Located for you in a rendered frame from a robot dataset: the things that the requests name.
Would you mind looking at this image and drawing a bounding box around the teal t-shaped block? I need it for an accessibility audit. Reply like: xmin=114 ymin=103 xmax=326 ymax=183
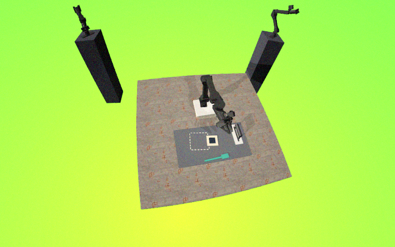
xmin=205 ymin=154 xmax=229 ymax=162

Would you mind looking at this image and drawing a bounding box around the cream tile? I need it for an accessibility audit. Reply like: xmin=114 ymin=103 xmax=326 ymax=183
xmin=206 ymin=135 xmax=218 ymax=146

